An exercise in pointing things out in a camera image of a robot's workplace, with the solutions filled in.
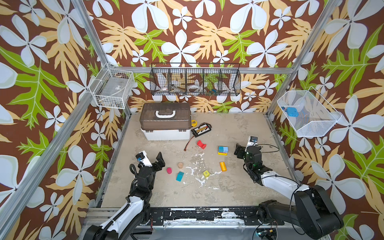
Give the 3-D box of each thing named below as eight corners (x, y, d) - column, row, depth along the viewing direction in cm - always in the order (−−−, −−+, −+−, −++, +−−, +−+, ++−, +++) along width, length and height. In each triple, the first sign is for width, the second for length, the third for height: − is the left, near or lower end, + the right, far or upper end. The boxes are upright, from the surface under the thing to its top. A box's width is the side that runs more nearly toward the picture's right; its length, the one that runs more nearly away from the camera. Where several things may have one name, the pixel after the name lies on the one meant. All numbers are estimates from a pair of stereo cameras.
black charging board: (195, 138, 108) (196, 136, 106) (190, 131, 112) (190, 129, 110) (212, 129, 113) (213, 127, 111) (207, 122, 117) (207, 121, 115)
